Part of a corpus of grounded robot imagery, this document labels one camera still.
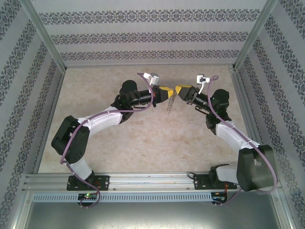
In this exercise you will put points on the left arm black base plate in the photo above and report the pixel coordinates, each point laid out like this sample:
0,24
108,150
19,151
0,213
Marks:
103,182

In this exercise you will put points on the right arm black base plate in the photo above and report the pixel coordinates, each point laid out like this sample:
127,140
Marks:
200,182

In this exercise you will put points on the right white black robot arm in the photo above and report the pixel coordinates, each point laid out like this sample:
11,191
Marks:
255,171

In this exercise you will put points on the aluminium side rail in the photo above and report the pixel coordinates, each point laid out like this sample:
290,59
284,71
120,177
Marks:
247,107
50,117

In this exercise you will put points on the grey metal sheet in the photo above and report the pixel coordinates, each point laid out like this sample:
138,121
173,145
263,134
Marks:
152,214

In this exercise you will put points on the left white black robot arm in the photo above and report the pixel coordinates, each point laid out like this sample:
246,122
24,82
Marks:
104,119

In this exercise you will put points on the aluminium mounting rail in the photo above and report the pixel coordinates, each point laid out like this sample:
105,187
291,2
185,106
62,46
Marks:
152,181

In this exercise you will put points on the aluminium frame post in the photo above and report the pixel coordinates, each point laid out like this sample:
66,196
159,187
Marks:
256,31
43,33

